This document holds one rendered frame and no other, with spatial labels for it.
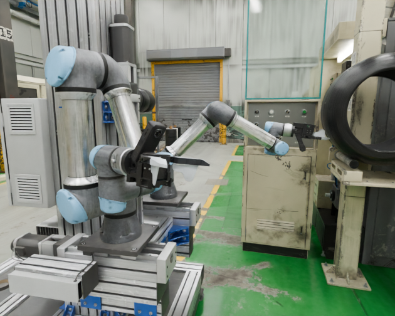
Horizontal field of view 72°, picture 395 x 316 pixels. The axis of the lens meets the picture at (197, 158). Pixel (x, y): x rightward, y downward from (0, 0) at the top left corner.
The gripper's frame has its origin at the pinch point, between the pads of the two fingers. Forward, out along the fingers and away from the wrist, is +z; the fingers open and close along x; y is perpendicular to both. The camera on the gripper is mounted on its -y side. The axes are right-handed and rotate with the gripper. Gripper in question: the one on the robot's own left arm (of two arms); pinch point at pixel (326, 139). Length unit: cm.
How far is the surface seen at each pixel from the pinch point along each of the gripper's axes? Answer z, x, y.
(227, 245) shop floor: -51, 56, -109
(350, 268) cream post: 37, 26, -88
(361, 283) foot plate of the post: 45, 24, -96
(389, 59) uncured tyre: 17.6, -11.6, 43.1
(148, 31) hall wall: -546, 862, 259
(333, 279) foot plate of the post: 27, 24, -98
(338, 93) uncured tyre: -1.3, -10.3, 25.1
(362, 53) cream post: 14, 26, 53
